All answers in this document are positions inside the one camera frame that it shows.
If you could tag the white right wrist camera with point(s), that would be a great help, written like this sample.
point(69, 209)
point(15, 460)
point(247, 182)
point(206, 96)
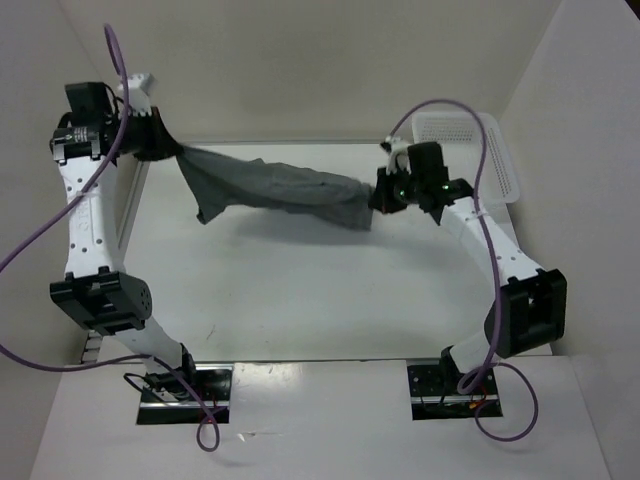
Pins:
point(397, 151)

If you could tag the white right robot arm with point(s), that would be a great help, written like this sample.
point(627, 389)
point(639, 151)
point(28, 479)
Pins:
point(529, 306)

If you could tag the black mounting plate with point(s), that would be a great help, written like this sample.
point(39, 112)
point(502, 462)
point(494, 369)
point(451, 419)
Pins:
point(161, 407)
point(433, 399)

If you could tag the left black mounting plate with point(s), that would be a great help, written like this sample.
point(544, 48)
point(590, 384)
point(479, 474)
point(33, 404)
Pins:
point(161, 407)

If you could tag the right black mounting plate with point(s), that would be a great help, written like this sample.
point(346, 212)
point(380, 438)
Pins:
point(433, 399)

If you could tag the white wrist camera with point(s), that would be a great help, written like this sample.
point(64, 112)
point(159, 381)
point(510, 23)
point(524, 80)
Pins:
point(139, 87)
point(397, 151)

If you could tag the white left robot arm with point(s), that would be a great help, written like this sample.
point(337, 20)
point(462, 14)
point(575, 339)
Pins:
point(94, 127)

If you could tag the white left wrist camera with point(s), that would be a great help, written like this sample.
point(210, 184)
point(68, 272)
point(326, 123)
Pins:
point(139, 87)

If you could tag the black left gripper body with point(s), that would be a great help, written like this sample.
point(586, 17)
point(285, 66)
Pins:
point(141, 137)

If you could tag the grey shorts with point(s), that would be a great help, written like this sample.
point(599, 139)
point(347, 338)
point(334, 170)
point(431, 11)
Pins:
point(219, 181)

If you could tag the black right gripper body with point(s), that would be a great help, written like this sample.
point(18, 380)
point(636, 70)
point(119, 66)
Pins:
point(397, 190)

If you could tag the white plastic basket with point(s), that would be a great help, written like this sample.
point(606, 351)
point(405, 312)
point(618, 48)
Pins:
point(468, 149)

